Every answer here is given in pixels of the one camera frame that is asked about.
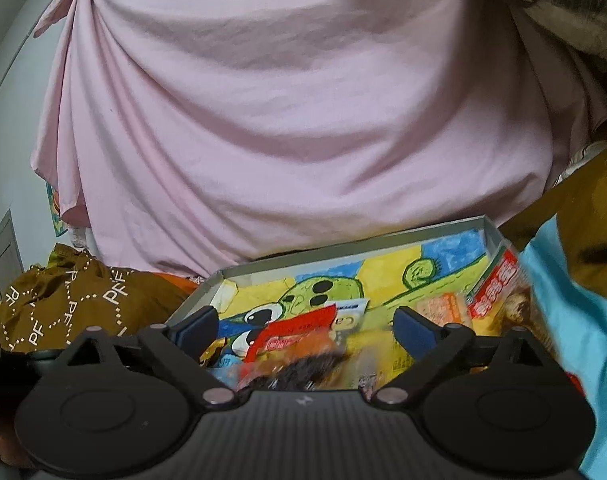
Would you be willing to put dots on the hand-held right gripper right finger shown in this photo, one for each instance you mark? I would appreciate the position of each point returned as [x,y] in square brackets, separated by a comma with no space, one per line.
[416,330]

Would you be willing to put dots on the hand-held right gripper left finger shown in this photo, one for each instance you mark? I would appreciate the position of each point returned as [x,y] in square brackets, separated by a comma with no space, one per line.
[198,322]

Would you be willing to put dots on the rice cracker packet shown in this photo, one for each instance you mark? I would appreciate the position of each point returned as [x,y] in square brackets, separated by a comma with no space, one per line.
[441,312]

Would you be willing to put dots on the yellow green snack packet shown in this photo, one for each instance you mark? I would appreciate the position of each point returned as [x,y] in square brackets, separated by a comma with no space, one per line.
[378,355]

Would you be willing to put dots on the red white snack packet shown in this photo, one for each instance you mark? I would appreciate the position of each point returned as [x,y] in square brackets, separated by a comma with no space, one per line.
[293,335]

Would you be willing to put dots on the quail egg packet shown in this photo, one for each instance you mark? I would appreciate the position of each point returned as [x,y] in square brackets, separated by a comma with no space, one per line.
[503,285]

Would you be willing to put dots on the grey tray with cartoon lining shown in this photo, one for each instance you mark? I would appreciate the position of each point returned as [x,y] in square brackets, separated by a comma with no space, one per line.
[308,295]

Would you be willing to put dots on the brown patterned quilt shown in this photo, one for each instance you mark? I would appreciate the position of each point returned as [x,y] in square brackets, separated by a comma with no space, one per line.
[83,300]

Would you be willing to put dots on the colourful cartoon bedsheet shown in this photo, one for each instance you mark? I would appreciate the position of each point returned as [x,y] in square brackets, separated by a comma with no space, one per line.
[558,310]

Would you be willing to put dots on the pink cloth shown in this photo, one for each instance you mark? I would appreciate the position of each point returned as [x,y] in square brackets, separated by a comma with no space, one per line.
[283,110]

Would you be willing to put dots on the clear bag of clothes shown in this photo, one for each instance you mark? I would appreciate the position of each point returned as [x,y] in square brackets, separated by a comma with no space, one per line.
[558,10]

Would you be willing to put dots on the wall poster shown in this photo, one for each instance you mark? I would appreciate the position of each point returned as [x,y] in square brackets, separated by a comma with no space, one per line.
[56,210]

